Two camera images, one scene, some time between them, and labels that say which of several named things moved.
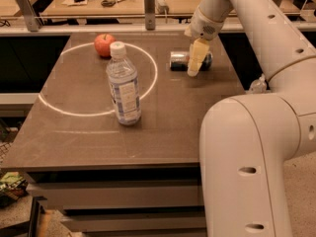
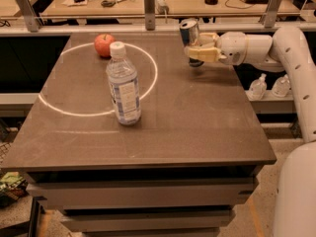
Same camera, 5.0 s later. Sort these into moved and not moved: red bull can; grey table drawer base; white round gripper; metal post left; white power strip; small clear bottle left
Moved: red bull can; white round gripper
Not moved: white power strip; small clear bottle left; grey table drawer base; metal post left
